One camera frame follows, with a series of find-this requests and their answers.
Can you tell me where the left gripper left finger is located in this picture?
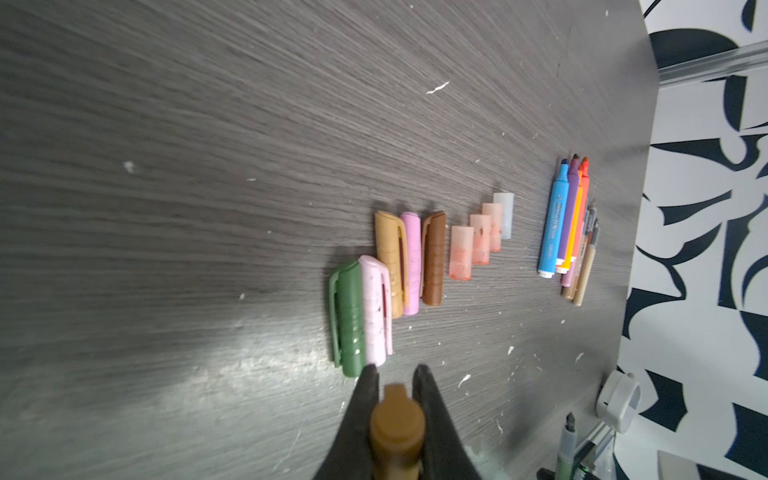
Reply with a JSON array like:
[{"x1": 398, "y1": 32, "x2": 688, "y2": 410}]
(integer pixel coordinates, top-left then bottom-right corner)
[{"x1": 314, "y1": 364, "x2": 379, "y2": 480}]

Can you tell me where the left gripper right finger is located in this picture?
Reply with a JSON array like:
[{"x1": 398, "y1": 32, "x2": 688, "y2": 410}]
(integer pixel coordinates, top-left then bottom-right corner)
[{"x1": 412, "y1": 364, "x2": 480, "y2": 480}]

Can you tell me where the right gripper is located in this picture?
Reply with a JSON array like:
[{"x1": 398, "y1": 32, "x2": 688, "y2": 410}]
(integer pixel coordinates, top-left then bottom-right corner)
[{"x1": 569, "y1": 441, "x2": 726, "y2": 480}]

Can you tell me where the light pink pen cap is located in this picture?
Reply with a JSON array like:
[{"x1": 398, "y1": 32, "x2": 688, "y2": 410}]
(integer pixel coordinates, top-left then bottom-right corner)
[{"x1": 358, "y1": 255, "x2": 394, "y2": 367}]

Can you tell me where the tan cap beige pen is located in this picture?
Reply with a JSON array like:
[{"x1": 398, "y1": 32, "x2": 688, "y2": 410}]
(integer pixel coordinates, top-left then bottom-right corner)
[{"x1": 561, "y1": 203, "x2": 597, "y2": 300}]

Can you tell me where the orange marker pen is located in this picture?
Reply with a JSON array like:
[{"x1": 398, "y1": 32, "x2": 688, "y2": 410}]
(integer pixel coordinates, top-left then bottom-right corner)
[{"x1": 557, "y1": 182, "x2": 584, "y2": 274}]

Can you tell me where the clear red pen cap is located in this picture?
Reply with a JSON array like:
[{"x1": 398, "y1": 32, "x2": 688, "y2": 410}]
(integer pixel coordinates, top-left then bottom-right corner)
[{"x1": 449, "y1": 225, "x2": 474, "y2": 281}]

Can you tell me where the green cap beige pen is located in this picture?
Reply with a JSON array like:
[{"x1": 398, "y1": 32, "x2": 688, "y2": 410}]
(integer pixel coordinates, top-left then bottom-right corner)
[{"x1": 573, "y1": 222, "x2": 600, "y2": 307}]

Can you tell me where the clear orange pen cap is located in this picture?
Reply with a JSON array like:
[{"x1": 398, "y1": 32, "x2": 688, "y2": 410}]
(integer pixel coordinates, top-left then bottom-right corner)
[{"x1": 469, "y1": 214, "x2": 491, "y2": 265}]

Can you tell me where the blue marker pen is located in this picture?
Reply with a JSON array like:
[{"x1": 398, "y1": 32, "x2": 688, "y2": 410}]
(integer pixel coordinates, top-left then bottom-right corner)
[{"x1": 538, "y1": 159, "x2": 570, "y2": 278}]

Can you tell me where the clear pink pen cap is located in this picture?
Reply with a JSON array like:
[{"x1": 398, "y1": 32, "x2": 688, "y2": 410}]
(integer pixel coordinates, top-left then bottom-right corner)
[{"x1": 482, "y1": 203, "x2": 504, "y2": 253}]

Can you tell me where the purple marker pen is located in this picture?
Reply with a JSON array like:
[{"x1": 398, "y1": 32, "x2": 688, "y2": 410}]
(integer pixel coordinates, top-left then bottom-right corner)
[{"x1": 556, "y1": 154, "x2": 581, "y2": 273}]

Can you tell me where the pink-red marker pen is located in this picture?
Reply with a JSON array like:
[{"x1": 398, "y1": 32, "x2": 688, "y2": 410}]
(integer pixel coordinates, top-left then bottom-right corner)
[{"x1": 571, "y1": 157, "x2": 590, "y2": 269}]

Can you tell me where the gold cap green pen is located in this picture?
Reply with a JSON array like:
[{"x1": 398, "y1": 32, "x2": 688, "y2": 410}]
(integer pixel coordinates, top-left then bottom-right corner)
[{"x1": 554, "y1": 412, "x2": 578, "y2": 480}]

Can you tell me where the brown cap pink pen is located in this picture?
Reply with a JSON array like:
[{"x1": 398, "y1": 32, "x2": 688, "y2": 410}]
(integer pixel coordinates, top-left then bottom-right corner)
[{"x1": 561, "y1": 202, "x2": 595, "y2": 298}]

